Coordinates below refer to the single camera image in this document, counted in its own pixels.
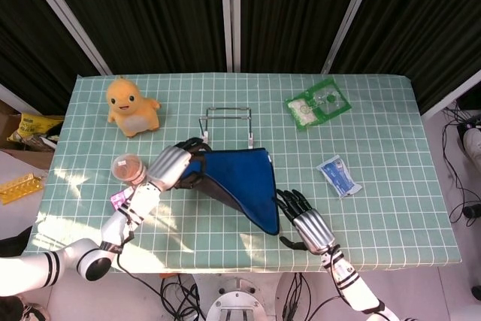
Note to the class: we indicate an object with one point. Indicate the yellow plush dinosaur toy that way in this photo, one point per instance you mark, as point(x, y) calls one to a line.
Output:
point(127, 99)

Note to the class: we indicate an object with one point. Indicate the white frame post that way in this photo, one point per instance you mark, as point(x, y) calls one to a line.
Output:
point(232, 16)
point(64, 16)
point(349, 16)

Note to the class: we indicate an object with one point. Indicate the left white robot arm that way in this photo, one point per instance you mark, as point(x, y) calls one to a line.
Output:
point(116, 223)

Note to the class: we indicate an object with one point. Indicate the white frame rail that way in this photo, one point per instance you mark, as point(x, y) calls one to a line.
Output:
point(11, 96)
point(451, 97)

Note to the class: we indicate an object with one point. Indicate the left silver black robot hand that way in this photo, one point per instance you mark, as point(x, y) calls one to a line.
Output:
point(169, 165)

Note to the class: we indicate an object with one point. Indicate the clear plastic jar orange contents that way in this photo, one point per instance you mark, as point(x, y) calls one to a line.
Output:
point(126, 168)

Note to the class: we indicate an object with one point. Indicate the green plastic package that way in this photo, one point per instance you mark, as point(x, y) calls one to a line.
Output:
point(304, 110)

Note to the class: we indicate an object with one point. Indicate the black power adapter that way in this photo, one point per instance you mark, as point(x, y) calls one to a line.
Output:
point(471, 211)

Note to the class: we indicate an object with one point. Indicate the yellow plastic tray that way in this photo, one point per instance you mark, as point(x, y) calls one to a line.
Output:
point(19, 187)

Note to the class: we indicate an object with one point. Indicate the small pink packet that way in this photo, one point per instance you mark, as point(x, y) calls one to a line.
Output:
point(119, 198)

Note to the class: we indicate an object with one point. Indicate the blue cloth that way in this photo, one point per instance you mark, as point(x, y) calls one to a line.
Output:
point(244, 178)

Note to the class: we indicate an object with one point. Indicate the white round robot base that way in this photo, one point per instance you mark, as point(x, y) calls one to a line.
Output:
point(236, 302)

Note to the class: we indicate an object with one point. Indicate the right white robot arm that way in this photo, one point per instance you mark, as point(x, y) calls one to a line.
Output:
point(360, 294)

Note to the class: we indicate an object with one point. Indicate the yellow snack bag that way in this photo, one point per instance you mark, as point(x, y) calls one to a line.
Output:
point(34, 125)

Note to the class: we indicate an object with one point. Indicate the green checked tablecloth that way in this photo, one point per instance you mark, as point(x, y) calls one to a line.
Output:
point(376, 223)

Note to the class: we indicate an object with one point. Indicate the black pleated curtain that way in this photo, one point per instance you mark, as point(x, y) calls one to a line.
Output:
point(150, 16)
point(421, 28)
point(293, 16)
point(30, 54)

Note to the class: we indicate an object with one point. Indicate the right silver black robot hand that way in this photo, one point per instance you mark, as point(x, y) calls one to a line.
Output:
point(313, 229)

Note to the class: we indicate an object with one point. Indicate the blue white plastic package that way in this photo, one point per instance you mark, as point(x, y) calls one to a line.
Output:
point(338, 176)

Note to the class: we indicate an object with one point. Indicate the brown cardboard box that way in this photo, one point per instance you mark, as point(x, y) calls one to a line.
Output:
point(7, 125)

